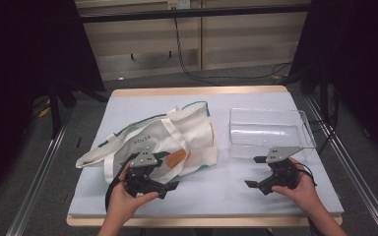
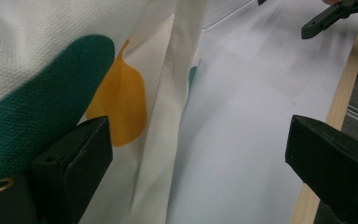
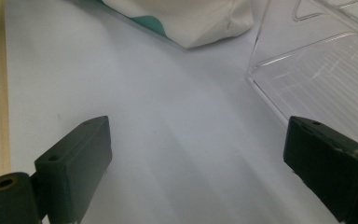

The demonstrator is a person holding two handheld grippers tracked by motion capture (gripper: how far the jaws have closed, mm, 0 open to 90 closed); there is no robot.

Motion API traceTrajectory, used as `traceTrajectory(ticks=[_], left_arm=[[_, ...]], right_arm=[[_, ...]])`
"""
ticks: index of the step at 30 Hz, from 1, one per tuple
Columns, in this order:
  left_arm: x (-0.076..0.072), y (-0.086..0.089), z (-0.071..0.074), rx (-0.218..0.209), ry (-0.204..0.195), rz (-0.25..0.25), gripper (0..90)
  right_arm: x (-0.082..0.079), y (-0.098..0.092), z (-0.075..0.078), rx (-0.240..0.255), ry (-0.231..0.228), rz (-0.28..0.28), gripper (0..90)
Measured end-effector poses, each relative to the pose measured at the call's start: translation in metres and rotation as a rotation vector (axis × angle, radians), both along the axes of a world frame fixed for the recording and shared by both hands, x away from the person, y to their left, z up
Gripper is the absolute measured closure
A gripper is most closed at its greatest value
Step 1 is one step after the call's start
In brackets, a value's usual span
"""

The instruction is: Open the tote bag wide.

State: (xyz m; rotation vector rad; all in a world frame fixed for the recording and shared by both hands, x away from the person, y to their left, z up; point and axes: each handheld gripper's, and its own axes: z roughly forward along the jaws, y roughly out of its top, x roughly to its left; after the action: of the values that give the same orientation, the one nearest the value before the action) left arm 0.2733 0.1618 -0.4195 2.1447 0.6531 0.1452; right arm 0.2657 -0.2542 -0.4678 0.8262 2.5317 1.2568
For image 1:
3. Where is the wooden table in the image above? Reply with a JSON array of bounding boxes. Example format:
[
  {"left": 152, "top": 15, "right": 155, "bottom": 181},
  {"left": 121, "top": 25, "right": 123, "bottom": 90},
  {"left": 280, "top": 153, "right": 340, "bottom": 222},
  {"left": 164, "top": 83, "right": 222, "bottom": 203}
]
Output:
[{"left": 66, "top": 86, "right": 345, "bottom": 228}]

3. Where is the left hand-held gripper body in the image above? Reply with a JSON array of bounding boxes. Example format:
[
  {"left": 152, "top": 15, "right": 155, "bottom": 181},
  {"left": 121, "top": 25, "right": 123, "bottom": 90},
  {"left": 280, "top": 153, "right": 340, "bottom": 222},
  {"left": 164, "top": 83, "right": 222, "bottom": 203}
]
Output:
[{"left": 123, "top": 150, "right": 170, "bottom": 200}]

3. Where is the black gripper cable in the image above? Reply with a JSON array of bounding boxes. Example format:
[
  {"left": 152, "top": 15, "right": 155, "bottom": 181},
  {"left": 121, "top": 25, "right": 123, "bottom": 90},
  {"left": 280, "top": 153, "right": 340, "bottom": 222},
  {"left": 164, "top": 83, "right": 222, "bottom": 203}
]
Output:
[
  {"left": 104, "top": 153, "right": 139, "bottom": 212},
  {"left": 294, "top": 161, "right": 318, "bottom": 189}
]

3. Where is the black horizontal bar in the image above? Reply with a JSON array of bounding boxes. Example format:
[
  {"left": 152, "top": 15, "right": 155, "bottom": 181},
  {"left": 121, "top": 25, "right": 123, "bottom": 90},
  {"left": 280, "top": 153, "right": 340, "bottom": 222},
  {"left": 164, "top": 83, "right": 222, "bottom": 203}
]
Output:
[{"left": 78, "top": 3, "right": 312, "bottom": 25}]

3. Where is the black floor cable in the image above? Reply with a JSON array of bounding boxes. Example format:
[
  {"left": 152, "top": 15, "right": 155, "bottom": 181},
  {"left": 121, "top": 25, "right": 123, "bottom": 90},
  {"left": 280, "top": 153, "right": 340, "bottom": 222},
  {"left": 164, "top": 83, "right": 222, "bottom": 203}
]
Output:
[{"left": 172, "top": 17, "right": 293, "bottom": 87}]

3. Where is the person's right hand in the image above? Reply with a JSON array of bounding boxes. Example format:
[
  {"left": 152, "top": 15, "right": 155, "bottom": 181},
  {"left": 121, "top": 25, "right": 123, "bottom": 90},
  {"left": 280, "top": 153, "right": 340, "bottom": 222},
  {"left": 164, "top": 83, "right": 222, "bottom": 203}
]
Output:
[{"left": 271, "top": 156, "right": 323, "bottom": 214}]

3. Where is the black curtain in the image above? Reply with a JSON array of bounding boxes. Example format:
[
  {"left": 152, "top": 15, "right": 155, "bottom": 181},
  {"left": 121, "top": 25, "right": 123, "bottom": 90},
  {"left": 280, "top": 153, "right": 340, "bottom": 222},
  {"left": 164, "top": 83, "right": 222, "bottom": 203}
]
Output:
[
  {"left": 288, "top": 0, "right": 378, "bottom": 158},
  {"left": 0, "top": 0, "right": 106, "bottom": 207}
]

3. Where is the metal floor rail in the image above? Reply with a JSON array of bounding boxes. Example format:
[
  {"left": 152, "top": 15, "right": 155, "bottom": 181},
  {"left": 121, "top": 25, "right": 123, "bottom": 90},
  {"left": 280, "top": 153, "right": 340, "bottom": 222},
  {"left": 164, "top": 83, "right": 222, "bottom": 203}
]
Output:
[
  {"left": 5, "top": 111, "right": 74, "bottom": 236},
  {"left": 304, "top": 94, "right": 378, "bottom": 236}
]

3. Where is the person's left hand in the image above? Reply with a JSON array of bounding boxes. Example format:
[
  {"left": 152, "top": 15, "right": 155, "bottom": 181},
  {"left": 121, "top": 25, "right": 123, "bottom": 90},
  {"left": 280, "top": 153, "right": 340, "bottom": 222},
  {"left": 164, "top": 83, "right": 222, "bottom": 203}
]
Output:
[{"left": 105, "top": 161, "right": 160, "bottom": 228}]

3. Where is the clear plastic container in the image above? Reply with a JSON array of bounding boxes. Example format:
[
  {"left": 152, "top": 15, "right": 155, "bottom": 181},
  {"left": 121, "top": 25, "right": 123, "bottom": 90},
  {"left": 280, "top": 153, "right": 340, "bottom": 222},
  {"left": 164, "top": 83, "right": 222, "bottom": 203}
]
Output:
[{"left": 228, "top": 107, "right": 318, "bottom": 162}]

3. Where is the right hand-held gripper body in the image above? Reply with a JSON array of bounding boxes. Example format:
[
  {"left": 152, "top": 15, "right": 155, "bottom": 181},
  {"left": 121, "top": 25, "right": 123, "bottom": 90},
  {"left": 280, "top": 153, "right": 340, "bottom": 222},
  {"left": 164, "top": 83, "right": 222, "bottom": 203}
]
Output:
[{"left": 258, "top": 146, "right": 304, "bottom": 197}]

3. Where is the cream canvas tote bag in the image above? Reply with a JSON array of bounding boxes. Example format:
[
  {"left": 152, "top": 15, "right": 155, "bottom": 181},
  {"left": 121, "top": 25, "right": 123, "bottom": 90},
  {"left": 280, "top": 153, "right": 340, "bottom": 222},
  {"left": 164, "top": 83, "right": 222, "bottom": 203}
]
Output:
[{"left": 75, "top": 100, "right": 220, "bottom": 185}]

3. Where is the white wall socket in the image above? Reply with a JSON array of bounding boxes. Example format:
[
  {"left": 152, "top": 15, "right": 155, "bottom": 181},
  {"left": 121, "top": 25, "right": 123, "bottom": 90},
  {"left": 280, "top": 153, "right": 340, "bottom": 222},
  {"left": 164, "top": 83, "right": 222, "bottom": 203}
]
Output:
[{"left": 166, "top": 0, "right": 191, "bottom": 11}]

